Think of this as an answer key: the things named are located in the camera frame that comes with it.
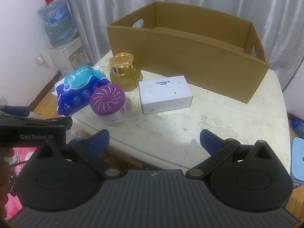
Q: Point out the white wall socket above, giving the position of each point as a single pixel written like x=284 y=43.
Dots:
x=2 y=99
x=40 y=59

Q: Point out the glass jar with gold lid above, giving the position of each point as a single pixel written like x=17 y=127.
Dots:
x=123 y=68

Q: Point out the blue wet wipes pack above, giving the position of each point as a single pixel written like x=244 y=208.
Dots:
x=76 y=85

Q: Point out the purple lid air freshener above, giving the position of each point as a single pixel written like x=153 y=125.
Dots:
x=106 y=99

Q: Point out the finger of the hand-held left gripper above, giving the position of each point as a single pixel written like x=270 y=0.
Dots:
x=47 y=123
x=16 y=111

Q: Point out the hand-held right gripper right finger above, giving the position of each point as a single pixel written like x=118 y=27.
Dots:
x=210 y=142

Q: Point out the blue plastic bottle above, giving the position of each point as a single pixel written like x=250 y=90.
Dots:
x=297 y=124

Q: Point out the small white box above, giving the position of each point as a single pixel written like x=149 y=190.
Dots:
x=163 y=95

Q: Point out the white water dispenser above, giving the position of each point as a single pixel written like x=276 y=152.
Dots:
x=64 y=54

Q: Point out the light blue plastic stool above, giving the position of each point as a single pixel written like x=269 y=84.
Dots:
x=298 y=161

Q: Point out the blue water jug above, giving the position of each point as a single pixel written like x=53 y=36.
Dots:
x=57 y=23

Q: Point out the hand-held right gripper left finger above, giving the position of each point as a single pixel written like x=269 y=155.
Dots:
x=98 y=140

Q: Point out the pink cloth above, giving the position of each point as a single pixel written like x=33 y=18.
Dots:
x=23 y=154

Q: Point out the brown cardboard box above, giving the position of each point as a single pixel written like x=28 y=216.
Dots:
x=190 y=59

